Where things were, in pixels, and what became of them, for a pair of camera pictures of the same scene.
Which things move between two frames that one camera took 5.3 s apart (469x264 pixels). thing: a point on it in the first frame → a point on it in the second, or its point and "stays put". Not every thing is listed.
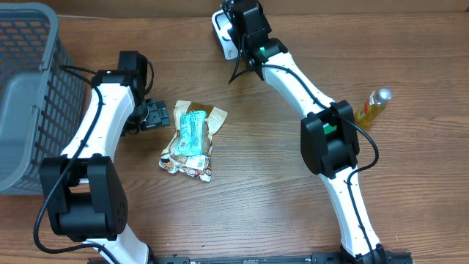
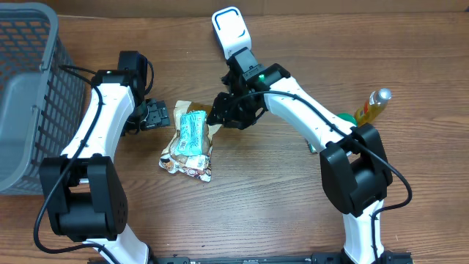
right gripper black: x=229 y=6 → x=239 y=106
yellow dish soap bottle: x=377 y=100 stays put
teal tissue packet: x=190 y=139 stays put
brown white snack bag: x=189 y=149 stays put
